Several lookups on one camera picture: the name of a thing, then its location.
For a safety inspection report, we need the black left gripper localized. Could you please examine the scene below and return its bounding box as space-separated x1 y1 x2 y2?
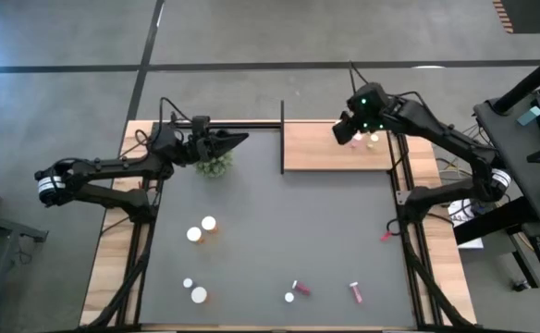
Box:
177 130 251 164

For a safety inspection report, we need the orange pill bottle white cap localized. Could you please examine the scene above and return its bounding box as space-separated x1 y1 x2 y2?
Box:
200 215 219 234
185 226 205 244

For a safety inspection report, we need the green plant in grey pot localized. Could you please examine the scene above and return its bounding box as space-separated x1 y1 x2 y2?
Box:
194 151 234 179

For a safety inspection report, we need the white round lid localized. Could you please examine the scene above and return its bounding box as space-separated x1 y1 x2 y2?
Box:
190 286 210 305

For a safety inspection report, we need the dark grey desk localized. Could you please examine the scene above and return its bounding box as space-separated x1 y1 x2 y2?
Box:
452 78 540 246

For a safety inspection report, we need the white paper sheet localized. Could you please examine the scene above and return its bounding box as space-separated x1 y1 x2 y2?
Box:
448 198 485 251

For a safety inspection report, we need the black floor mat striped edge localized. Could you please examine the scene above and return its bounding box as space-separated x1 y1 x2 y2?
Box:
491 0 540 34

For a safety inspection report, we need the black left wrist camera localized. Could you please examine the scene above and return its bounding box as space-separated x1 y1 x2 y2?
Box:
190 115 212 138

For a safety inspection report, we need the wooden shelf with black frame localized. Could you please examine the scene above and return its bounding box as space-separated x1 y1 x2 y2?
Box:
278 98 396 176

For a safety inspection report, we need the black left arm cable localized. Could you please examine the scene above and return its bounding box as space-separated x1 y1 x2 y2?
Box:
157 95 195 140

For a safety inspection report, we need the cable bundle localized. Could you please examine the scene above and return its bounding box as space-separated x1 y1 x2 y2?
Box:
436 122 479 186

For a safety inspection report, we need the table frame with wooden sides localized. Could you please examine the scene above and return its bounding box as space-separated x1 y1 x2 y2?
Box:
78 118 479 333

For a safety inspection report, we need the black post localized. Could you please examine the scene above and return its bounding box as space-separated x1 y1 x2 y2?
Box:
491 44 540 115

